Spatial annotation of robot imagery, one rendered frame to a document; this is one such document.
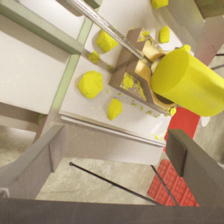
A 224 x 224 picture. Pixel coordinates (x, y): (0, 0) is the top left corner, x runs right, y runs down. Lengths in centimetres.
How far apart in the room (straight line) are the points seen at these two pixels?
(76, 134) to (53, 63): 10
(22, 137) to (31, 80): 111
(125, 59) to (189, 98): 11
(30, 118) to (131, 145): 19
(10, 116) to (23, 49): 10
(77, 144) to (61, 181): 136
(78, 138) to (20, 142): 108
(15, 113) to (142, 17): 24
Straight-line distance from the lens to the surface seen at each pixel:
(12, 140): 130
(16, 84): 20
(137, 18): 30
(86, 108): 24
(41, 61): 21
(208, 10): 35
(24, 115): 26
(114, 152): 30
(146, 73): 24
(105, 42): 23
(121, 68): 24
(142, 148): 36
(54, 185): 159
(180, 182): 251
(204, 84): 25
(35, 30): 19
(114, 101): 26
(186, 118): 128
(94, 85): 21
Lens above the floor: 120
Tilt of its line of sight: 49 degrees down
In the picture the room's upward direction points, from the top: 110 degrees clockwise
